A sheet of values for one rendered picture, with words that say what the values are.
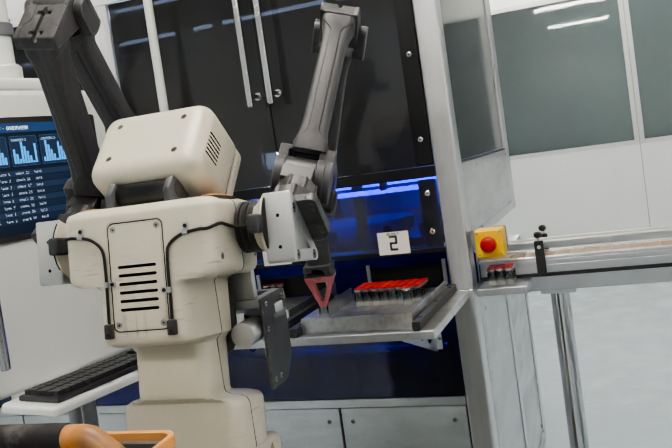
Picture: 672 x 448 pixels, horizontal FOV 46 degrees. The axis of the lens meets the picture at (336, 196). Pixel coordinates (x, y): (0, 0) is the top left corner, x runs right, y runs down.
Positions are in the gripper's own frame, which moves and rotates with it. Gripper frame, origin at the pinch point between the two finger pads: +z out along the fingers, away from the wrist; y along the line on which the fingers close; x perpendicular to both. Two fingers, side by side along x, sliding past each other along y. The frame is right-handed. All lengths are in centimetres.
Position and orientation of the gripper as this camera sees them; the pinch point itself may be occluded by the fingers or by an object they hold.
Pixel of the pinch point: (323, 302)
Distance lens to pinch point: 183.1
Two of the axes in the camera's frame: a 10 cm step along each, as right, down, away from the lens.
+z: 1.2, 9.9, 0.7
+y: 0.7, -0.8, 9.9
